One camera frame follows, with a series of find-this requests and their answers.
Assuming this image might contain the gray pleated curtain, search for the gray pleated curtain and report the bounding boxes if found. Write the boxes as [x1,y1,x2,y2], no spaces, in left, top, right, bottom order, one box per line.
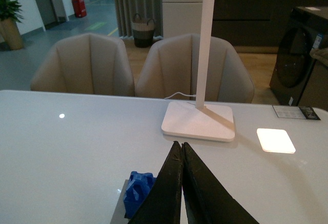
[114,0,163,37]

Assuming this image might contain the white lamp power cable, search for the white lamp power cable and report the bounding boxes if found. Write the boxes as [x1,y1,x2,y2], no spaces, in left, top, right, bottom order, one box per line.
[165,92,197,100]

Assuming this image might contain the white cabinet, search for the white cabinet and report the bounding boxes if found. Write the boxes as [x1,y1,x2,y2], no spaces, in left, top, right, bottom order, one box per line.
[162,0,203,38]

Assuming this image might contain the black washing machine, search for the black washing machine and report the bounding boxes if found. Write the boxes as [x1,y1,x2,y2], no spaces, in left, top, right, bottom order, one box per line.
[270,7,327,110]

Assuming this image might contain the left beige upholstered chair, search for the left beige upholstered chair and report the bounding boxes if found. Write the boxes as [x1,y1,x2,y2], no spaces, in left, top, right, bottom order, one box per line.
[30,33,135,96]

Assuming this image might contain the dark printed label sheet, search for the dark printed label sheet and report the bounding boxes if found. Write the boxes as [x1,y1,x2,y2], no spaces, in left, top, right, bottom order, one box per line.
[272,106,321,120]

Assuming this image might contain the woven laundry basket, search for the woven laundry basket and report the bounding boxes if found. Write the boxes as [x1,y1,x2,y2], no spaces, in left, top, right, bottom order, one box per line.
[131,13,155,48]

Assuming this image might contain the blue 3D printed part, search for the blue 3D printed part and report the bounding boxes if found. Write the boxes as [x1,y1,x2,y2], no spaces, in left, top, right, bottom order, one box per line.
[123,171,156,219]

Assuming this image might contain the right beige upholstered chair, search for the right beige upholstered chair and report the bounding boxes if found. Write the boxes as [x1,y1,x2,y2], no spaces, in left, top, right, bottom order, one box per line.
[135,34,255,103]

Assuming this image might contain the gray square hollow base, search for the gray square hollow base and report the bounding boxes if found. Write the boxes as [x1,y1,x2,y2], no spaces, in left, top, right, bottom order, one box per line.
[110,179,129,224]

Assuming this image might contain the beige upholstered chair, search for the beige upholstered chair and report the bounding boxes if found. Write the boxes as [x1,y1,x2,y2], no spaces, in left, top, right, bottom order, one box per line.
[30,33,135,96]
[135,34,255,103]

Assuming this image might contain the green potted plant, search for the green potted plant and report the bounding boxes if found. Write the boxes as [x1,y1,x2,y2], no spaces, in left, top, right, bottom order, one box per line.
[1,0,24,23]

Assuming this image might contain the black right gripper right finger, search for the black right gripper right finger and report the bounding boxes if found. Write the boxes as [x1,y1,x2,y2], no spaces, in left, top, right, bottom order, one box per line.
[182,142,258,223]

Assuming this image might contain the red bin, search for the red bin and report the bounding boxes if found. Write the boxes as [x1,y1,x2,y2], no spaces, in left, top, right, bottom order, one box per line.
[71,0,87,18]

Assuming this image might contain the tan plant pot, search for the tan plant pot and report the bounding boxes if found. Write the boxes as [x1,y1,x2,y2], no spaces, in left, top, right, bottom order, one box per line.
[1,18,24,50]

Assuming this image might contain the dark kitchen counter cabinet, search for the dark kitchen counter cabinet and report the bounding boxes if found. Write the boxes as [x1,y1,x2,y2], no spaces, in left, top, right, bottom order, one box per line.
[212,0,327,51]

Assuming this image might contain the white desk lamp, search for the white desk lamp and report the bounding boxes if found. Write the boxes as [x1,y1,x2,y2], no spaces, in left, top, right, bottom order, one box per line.
[161,0,235,142]

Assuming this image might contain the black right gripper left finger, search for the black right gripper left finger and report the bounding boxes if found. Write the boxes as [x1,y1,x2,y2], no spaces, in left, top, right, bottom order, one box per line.
[129,141,183,223]

